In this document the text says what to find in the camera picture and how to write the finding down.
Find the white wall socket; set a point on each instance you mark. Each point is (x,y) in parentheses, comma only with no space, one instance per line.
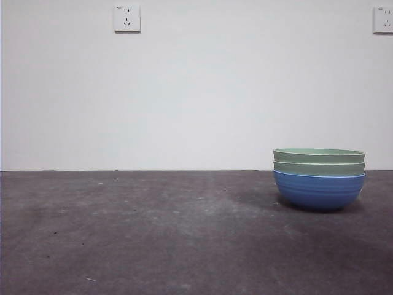
(383,20)
(127,18)

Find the blue ribbed bowl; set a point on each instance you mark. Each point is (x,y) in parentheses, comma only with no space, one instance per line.
(319,192)

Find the green ribbed bowl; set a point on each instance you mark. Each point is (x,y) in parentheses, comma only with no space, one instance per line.
(319,169)
(319,156)

